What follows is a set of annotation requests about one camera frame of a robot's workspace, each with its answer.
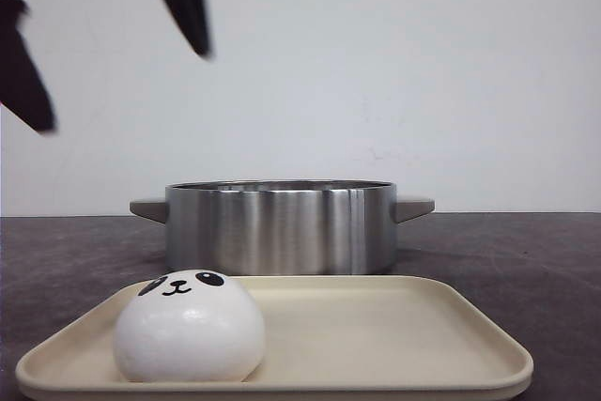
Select stainless steel steamer pot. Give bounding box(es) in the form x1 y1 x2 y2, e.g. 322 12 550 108
130 179 435 275

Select panda bun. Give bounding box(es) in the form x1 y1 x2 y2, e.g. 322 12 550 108
113 269 266 382

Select cream plastic tray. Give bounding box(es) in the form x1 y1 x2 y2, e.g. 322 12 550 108
15 275 533 400

